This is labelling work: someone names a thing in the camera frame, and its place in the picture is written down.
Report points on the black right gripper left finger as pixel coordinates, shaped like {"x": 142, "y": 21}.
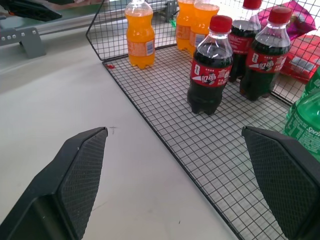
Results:
{"x": 57, "y": 190}

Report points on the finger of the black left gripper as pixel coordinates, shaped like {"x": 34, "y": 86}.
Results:
{"x": 35, "y": 11}

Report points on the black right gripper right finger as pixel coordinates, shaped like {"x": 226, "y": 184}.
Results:
{"x": 290, "y": 180}

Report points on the green Sprite bottle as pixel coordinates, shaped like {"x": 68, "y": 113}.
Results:
{"x": 313, "y": 82}
{"x": 303, "y": 120}

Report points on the small red scrap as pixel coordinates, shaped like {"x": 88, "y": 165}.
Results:
{"x": 110, "y": 66}

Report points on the orange soda bottle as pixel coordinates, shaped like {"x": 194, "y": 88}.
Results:
{"x": 182, "y": 30}
{"x": 203, "y": 15}
{"x": 140, "y": 32}

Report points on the cola bottle red cap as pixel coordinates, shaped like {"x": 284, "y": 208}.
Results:
{"x": 267, "y": 62}
{"x": 211, "y": 75}
{"x": 243, "y": 37}

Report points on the red snack bag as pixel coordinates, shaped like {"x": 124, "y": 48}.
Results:
{"x": 303, "y": 57}

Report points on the pink snack bag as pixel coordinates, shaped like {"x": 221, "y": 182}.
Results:
{"x": 300, "y": 17}

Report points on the grey metal bracket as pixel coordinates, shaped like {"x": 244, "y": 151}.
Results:
{"x": 30, "y": 40}

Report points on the grey metal post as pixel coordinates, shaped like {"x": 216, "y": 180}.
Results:
{"x": 171, "y": 8}

